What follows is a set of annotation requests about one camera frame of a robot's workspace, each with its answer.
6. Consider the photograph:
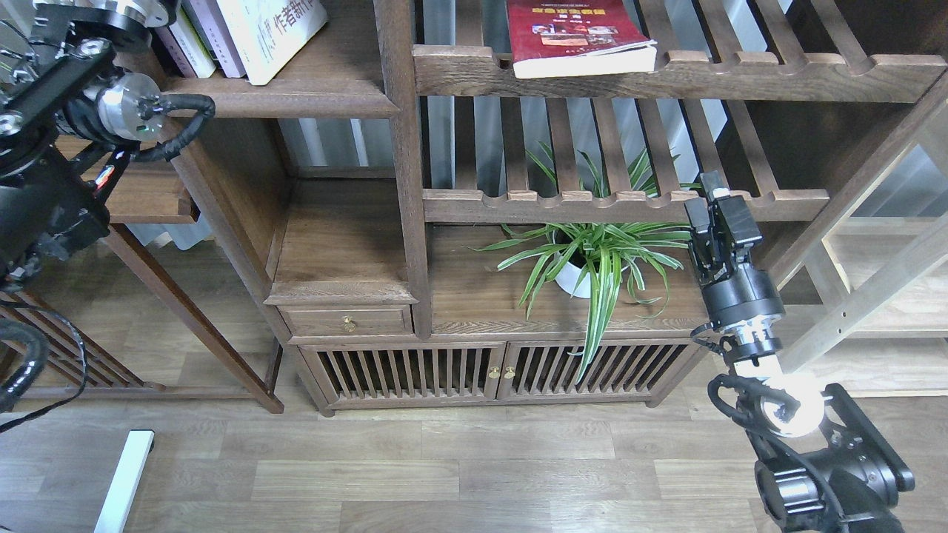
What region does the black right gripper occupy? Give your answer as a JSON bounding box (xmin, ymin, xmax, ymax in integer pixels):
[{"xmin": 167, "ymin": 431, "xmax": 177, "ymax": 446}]
[{"xmin": 685, "ymin": 171, "xmax": 785, "ymax": 342}]

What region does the red book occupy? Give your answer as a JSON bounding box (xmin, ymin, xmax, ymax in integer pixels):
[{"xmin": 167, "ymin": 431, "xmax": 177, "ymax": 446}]
[{"xmin": 507, "ymin": 1, "xmax": 657, "ymax": 80}]

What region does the white book with blue text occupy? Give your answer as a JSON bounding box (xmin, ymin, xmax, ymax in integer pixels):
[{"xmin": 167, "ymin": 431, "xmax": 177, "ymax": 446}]
[{"xmin": 217, "ymin": 1, "xmax": 328, "ymax": 87}]

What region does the pale purple book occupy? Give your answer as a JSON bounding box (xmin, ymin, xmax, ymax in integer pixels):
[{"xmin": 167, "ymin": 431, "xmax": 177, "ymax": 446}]
[{"xmin": 183, "ymin": 1, "xmax": 246, "ymax": 78}]

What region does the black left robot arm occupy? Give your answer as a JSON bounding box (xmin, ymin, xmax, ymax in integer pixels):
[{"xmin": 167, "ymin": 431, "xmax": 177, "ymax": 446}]
[{"xmin": 1, "ymin": 1, "xmax": 216, "ymax": 294}]

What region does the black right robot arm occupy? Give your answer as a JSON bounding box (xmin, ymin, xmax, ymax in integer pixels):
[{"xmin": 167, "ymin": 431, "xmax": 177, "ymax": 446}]
[{"xmin": 685, "ymin": 171, "xmax": 915, "ymax": 532}]

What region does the green spider plant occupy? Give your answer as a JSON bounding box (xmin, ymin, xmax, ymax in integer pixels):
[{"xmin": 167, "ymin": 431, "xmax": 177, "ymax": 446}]
[{"xmin": 474, "ymin": 142, "xmax": 704, "ymax": 383}]

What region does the white plant pot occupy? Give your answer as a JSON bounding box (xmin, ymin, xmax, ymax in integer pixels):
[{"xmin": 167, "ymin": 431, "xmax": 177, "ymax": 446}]
[{"xmin": 555, "ymin": 261, "xmax": 597, "ymax": 300}]

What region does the light wooden rack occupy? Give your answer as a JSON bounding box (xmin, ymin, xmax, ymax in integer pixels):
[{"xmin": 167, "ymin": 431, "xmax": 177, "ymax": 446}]
[{"xmin": 778, "ymin": 102, "xmax": 947, "ymax": 397}]

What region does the dark wooden bookshelf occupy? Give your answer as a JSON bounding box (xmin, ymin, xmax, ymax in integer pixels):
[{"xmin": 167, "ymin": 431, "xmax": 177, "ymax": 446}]
[{"xmin": 127, "ymin": 1, "xmax": 946, "ymax": 415}]

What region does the white spine book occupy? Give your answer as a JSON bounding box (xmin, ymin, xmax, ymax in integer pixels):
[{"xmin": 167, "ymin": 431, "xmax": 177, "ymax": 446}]
[{"xmin": 155, "ymin": 7, "xmax": 216, "ymax": 78}]

